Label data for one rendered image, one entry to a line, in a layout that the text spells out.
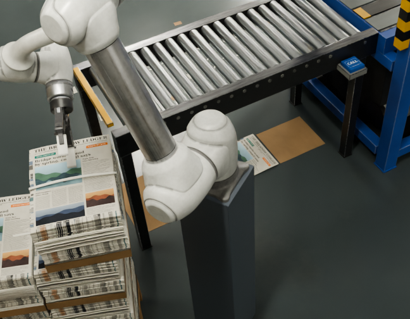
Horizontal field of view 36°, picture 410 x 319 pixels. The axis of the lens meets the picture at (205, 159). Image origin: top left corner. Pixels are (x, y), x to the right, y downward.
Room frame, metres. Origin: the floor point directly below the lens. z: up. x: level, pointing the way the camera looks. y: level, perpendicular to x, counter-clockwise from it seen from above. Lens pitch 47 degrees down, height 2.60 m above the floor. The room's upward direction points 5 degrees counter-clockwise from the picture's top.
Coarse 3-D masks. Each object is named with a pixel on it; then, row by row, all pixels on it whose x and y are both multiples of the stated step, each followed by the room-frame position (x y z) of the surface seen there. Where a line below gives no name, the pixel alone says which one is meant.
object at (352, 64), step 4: (352, 56) 2.32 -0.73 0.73; (344, 60) 2.30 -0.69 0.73; (348, 60) 2.30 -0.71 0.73; (352, 60) 2.29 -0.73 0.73; (356, 60) 2.29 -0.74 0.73; (340, 64) 2.29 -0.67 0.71; (344, 64) 2.27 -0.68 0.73; (348, 64) 2.27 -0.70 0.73; (352, 64) 2.27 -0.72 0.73; (356, 64) 2.26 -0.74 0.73; (360, 64) 2.26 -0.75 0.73; (348, 68) 2.24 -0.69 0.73; (352, 68) 2.23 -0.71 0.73; (356, 68) 2.24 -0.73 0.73; (360, 68) 2.24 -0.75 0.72; (352, 72) 2.23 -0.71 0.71
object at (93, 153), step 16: (80, 144) 1.56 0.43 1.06; (96, 144) 1.56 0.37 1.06; (32, 160) 1.51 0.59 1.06; (48, 160) 1.50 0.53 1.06; (64, 160) 1.50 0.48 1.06; (80, 160) 1.49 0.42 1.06; (96, 160) 1.48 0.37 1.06; (112, 160) 1.48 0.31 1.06; (32, 176) 1.44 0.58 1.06; (48, 176) 1.43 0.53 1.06
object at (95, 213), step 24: (48, 192) 1.36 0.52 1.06; (72, 192) 1.35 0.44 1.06; (96, 192) 1.34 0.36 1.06; (48, 216) 1.26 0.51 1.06; (72, 216) 1.25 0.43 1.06; (96, 216) 1.24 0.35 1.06; (120, 216) 1.25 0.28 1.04; (48, 240) 1.21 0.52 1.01; (72, 240) 1.21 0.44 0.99; (96, 240) 1.22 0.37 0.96; (120, 240) 1.23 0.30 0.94; (48, 264) 1.20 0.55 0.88
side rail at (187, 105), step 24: (336, 48) 2.30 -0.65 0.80; (360, 48) 2.35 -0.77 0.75; (264, 72) 2.18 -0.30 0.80; (288, 72) 2.19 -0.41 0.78; (312, 72) 2.24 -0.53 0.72; (216, 96) 2.05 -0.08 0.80; (240, 96) 2.09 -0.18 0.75; (264, 96) 2.14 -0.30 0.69; (168, 120) 1.95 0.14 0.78; (120, 144) 1.86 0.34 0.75
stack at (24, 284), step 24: (0, 216) 1.47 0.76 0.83; (24, 216) 1.46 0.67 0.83; (0, 240) 1.36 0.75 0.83; (24, 240) 1.35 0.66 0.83; (0, 264) 1.26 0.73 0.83; (24, 264) 1.25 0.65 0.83; (96, 264) 1.22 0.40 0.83; (120, 264) 1.29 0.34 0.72; (0, 288) 1.19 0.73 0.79; (24, 288) 1.19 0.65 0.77; (48, 288) 1.21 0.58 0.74; (72, 288) 1.21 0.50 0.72; (96, 288) 1.21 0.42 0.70; (120, 288) 1.22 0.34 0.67; (48, 312) 1.21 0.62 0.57; (72, 312) 1.21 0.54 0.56; (96, 312) 1.22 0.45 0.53; (120, 312) 1.22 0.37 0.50
